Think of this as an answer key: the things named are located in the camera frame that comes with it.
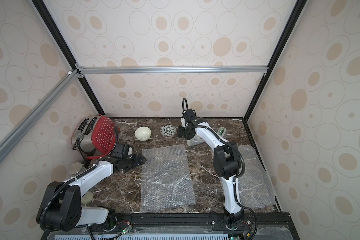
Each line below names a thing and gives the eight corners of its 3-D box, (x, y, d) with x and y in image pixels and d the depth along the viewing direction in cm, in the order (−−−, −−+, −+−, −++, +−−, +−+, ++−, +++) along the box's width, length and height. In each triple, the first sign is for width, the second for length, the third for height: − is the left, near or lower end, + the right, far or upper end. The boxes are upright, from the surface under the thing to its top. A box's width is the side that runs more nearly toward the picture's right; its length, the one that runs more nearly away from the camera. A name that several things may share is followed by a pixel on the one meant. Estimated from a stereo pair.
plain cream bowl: (135, 142, 108) (133, 137, 103) (137, 131, 114) (136, 126, 110) (150, 142, 108) (149, 137, 103) (152, 131, 114) (151, 126, 110)
